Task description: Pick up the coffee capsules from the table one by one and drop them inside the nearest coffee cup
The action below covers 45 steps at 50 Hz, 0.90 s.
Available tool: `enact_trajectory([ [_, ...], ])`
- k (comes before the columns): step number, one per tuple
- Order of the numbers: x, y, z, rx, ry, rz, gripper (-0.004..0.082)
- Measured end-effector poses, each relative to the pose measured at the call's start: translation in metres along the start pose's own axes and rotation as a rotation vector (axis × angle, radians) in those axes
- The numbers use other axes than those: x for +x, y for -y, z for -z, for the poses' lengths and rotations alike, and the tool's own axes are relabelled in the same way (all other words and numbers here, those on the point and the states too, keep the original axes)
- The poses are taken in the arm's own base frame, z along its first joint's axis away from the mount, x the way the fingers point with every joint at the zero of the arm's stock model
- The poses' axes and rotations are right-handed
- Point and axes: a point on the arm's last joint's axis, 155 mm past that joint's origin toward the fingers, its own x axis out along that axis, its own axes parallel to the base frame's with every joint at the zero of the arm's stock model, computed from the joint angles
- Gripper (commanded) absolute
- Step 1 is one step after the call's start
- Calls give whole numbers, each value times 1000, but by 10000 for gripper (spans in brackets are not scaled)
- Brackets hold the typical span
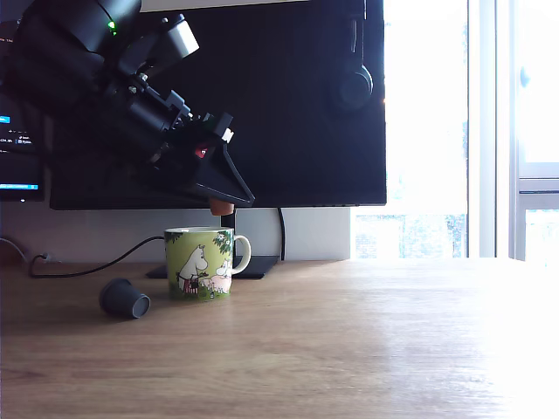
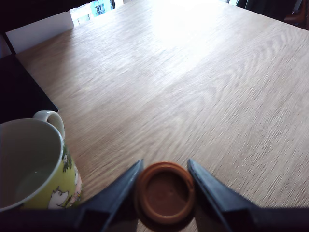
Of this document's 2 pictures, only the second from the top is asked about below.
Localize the orange-brown coffee capsule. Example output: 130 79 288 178
134 161 196 232

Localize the green cartoon print mug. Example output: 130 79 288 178
0 110 83 211

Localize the black monitor stand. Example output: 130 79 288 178
0 53 59 124

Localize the dark chair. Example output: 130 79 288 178
236 0 309 26

